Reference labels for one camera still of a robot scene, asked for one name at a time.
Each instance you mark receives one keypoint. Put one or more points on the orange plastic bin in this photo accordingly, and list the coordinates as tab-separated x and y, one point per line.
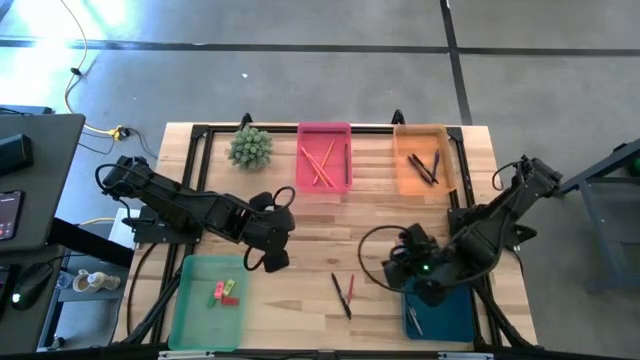
415	140

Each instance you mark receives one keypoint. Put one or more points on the pink eraser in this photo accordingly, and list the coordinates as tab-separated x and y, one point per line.
219	290

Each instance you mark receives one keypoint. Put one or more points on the long black pen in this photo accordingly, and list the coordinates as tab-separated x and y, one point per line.
341	296

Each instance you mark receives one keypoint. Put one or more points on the blue plastic bin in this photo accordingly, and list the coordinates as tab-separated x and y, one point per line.
450	320

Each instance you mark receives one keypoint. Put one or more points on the pink plastic bin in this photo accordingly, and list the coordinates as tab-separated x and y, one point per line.
307	132

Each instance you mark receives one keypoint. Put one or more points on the silver bracket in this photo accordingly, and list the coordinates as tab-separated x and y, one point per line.
465	356
185	355

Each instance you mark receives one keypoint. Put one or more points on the white box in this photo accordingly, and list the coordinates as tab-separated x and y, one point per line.
120	230

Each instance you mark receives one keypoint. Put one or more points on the black computer mouse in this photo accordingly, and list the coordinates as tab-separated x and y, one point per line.
30	285

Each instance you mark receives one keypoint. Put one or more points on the grey metal cart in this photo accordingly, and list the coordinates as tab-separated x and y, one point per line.
620	250

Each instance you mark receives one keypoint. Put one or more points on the green eraser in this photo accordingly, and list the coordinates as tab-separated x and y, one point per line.
212	301

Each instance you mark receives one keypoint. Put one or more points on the grey crayon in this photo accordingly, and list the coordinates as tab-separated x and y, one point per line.
411	320

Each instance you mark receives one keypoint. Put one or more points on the black desk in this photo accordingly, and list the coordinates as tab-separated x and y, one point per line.
45	165

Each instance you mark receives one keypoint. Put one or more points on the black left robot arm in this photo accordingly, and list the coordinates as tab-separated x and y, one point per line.
175	205

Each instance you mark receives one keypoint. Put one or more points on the beige cup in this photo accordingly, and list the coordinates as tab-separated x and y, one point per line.
95	281

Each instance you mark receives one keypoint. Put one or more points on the black table frame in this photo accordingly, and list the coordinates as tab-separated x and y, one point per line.
285	129

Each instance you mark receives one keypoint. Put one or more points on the dark pen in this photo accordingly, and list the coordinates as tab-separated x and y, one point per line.
417	169

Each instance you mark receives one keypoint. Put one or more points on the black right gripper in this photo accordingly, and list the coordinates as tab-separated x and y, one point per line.
415	265

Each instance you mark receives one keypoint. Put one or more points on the orange pencil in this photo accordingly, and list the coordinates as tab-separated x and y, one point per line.
324	162
307	156
330	181

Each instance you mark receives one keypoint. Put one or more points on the red crayon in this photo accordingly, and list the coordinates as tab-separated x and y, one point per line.
351	289

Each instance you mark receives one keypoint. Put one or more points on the black box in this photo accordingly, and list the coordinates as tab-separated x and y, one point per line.
15	155

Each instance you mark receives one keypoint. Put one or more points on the black pen with clip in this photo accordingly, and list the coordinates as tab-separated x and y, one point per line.
425	168

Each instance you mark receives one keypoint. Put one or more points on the potted green plant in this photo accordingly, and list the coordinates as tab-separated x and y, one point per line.
251	147

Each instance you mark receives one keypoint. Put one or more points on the green plastic bin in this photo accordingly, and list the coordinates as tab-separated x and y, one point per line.
200	325

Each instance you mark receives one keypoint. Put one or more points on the purple pen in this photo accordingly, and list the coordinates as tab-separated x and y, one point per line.
436	162

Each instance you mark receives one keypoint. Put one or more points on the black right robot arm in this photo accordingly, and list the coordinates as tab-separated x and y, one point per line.
495	230

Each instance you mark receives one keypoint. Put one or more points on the red eraser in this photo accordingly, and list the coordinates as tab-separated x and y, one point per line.
230	301

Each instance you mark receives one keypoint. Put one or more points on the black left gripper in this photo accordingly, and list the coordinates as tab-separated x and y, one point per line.
267	225

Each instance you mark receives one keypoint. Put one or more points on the black smartphone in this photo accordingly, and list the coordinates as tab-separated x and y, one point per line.
10	215

